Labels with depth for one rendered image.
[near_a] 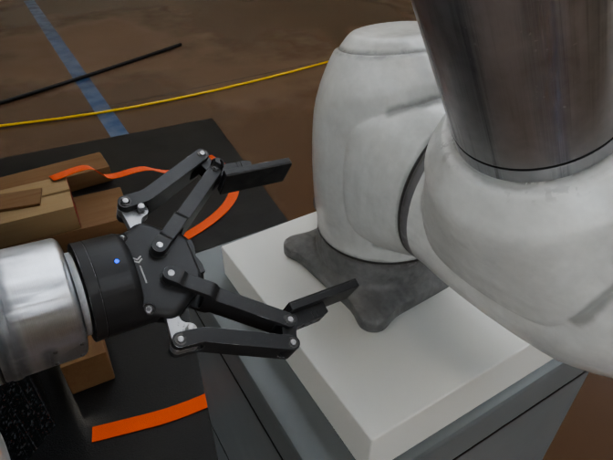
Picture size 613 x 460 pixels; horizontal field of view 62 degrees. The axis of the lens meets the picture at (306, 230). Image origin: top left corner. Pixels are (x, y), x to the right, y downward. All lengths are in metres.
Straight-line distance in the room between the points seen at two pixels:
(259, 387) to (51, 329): 0.27
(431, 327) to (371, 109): 0.24
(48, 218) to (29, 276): 1.69
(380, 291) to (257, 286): 0.15
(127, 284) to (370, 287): 0.28
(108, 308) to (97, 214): 1.77
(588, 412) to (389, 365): 1.22
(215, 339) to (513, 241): 0.22
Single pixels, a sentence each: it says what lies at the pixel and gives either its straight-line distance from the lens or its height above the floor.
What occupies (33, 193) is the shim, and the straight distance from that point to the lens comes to 2.16.
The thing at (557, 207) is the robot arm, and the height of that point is 1.11.
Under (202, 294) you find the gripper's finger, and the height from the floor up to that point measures 0.99.
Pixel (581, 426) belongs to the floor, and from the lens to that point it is 1.67.
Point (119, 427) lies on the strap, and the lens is 1.55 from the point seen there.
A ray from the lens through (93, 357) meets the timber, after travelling 1.57.
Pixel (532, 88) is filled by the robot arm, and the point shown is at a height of 1.18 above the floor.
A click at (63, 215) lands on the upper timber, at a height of 0.18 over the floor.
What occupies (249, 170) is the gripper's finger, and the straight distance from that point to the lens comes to 0.48.
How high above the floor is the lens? 1.27
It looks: 37 degrees down
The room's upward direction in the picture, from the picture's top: straight up
